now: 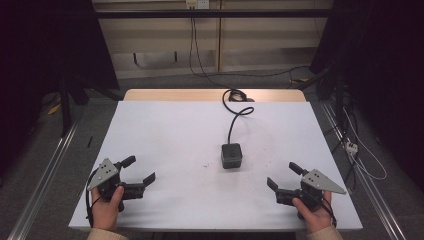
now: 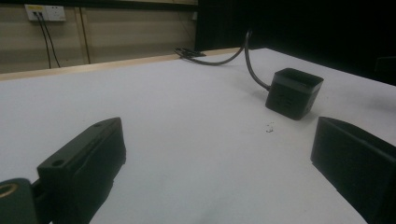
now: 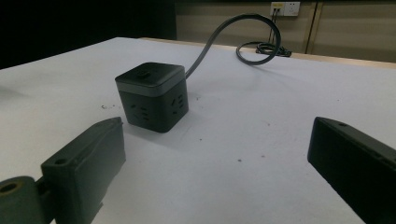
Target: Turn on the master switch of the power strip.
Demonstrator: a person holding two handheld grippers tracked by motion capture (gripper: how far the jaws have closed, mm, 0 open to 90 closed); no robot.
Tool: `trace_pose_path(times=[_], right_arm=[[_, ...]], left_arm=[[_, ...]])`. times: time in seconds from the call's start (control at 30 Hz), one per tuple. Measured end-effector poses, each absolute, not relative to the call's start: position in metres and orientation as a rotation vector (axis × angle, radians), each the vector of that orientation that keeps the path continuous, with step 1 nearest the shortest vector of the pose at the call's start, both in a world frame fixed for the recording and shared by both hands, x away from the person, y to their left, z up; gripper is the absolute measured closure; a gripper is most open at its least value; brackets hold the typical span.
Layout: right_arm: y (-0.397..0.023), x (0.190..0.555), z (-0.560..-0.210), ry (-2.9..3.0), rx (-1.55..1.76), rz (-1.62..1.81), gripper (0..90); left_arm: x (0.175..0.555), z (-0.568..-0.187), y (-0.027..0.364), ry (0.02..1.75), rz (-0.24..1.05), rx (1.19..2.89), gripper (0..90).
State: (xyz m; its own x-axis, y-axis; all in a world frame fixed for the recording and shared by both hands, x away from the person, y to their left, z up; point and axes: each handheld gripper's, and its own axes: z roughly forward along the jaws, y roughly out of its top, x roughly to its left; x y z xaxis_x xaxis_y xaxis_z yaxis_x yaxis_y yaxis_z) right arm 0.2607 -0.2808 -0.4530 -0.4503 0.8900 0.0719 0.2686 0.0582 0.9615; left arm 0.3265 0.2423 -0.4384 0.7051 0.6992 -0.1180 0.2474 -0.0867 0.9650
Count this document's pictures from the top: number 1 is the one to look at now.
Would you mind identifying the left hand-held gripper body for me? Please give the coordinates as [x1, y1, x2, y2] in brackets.
[87, 157, 146, 201]

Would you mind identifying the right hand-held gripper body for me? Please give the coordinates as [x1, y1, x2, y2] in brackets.
[275, 169, 348, 212]

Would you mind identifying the person's right hand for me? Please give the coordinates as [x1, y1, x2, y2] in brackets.
[292, 191, 333, 234]

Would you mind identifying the person's left hand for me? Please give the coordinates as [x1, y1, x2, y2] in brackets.
[91, 185, 125, 231]

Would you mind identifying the white power strip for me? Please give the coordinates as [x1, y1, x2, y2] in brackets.
[345, 140, 359, 156]

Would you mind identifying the white table cover sheet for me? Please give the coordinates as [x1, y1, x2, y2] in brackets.
[68, 100, 364, 233]

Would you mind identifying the black cube device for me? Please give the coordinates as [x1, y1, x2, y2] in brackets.
[221, 143, 243, 170]

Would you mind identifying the black metal stand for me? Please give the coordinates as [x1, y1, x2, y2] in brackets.
[58, 74, 74, 138]

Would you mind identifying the yellow floor tape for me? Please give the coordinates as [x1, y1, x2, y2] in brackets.
[47, 102, 62, 116]

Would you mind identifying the dark curtain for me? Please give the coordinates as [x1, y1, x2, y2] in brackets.
[0, 0, 120, 181]
[309, 0, 424, 193]

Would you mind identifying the black horizontal bar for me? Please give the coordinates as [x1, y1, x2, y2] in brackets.
[94, 8, 334, 20]

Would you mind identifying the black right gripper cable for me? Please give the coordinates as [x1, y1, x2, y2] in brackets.
[319, 196, 338, 229]

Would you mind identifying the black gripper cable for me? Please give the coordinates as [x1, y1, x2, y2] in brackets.
[319, 196, 338, 229]
[85, 169, 102, 228]

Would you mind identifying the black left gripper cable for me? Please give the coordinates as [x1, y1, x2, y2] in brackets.
[85, 169, 102, 228]

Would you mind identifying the metal floor rail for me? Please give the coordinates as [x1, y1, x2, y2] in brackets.
[320, 100, 407, 240]
[7, 121, 80, 240]

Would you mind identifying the white floor cable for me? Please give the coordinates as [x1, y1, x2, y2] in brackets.
[342, 108, 388, 182]

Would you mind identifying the black cube device cable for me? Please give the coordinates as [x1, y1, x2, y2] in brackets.
[222, 88, 255, 145]

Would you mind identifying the black hanging wall cable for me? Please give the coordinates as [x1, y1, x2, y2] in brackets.
[189, 16, 311, 88]

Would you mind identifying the white wall outlet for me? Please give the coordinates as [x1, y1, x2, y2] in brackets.
[185, 0, 211, 10]

